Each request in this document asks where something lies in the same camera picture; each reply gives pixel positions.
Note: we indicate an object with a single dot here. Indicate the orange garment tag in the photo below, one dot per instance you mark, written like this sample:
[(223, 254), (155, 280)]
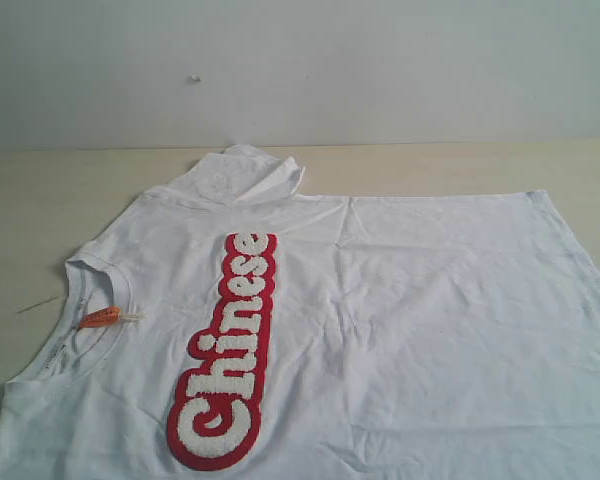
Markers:
[(107, 317)]

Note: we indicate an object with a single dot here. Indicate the white t-shirt with red lettering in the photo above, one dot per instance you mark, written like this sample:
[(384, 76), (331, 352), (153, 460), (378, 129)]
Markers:
[(316, 337)]

